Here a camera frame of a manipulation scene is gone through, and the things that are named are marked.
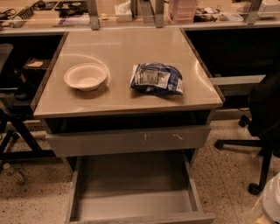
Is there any grey drawer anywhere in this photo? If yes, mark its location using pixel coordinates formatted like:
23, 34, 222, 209
65, 151, 215, 224
46, 125, 210, 158

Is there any white tissue box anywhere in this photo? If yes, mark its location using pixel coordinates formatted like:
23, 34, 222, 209
115, 0, 132, 22

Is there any grey drawer cabinet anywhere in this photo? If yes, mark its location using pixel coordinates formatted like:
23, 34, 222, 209
31, 26, 226, 176

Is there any black stand left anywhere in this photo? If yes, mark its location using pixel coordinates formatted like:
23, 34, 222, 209
0, 68, 56, 161

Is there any black office chair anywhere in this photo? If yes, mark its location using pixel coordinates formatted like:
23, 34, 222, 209
214, 57, 280, 195

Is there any grey top drawer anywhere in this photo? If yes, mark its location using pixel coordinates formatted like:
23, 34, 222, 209
46, 125, 210, 158

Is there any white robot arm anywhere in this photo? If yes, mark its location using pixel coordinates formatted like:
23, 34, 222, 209
261, 173, 280, 224

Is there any pink plastic crate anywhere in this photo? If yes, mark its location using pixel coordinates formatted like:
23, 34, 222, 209
168, 0, 198, 24

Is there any white paper bowl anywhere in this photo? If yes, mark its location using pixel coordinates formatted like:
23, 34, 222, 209
64, 63, 109, 92

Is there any blue chip bag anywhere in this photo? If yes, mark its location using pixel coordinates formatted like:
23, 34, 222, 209
130, 62, 183, 96

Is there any clear plastic bottle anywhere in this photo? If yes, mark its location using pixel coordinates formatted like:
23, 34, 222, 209
3, 163, 25, 185

